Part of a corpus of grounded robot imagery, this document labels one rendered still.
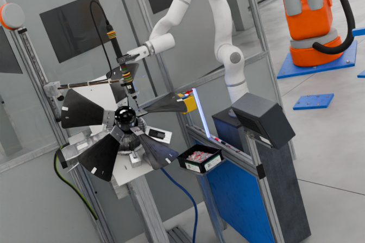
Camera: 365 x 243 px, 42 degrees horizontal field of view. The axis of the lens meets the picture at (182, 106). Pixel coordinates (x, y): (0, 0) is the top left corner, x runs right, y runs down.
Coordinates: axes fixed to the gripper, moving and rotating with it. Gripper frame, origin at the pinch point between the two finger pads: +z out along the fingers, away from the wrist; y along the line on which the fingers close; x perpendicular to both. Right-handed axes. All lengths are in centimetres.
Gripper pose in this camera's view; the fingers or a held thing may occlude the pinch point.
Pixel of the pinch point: (120, 59)
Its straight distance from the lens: 259.6
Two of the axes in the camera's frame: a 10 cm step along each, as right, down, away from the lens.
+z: -8.7, 3.9, -2.9
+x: -2.9, -9.0, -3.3
